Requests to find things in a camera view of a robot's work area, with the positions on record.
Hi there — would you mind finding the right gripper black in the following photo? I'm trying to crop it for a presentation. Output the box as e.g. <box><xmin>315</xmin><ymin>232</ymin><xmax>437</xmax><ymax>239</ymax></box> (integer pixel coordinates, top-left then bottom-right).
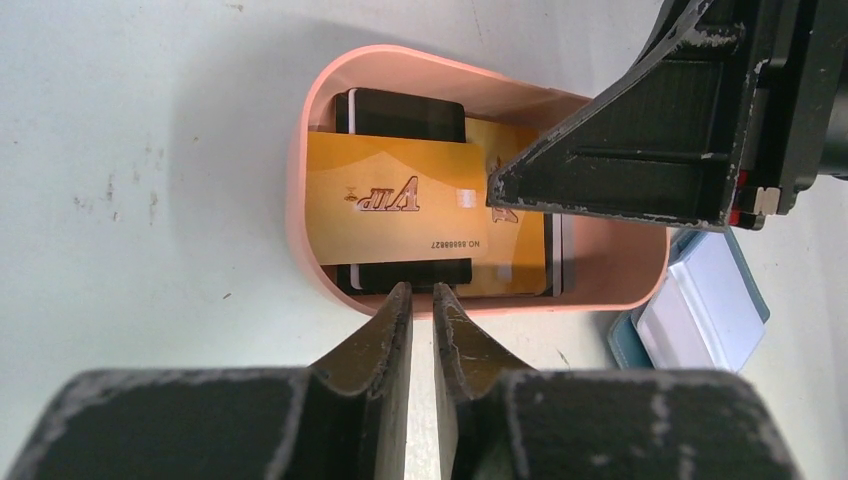
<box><xmin>486</xmin><ymin>1</ymin><xmax>847</xmax><ymax>231</ymax></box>

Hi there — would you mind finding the pink oval tray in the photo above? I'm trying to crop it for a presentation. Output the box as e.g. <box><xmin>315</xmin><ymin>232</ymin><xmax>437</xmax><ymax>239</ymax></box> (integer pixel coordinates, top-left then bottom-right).
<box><xmin>286</xmin><ymin>44</ymin><xmax>670</xmax><ymax>319</ymax></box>

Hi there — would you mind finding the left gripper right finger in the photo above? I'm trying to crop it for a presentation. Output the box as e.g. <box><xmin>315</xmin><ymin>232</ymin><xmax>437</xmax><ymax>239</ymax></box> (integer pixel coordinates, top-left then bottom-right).
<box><xmin>433</xmin><ymin>284</ymin><xmax>801</xmax><ymax>479</ymax></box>

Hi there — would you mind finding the blue leather card holder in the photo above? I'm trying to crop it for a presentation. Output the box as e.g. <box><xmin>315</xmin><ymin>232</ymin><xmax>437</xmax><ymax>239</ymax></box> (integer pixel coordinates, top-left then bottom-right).
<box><xmin>607</xmin><ymin>230</ymin><xmax>770</xmax><ymax>373</ymax></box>

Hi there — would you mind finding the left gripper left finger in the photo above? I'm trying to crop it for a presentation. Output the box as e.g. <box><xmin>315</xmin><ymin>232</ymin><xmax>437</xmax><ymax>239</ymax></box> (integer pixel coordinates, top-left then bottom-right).
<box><xmin>9</xmin><ymin>283</ymin><xmax>412</xmax><ymax>479</ymax></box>

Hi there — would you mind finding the yellow black credit card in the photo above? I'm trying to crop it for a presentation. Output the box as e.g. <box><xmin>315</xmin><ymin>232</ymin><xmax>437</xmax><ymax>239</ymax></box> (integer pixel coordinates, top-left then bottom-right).
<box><xmin>304</xmin><ymin>87</ymin><xmax>490</xmax><ymax>296</ymax></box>

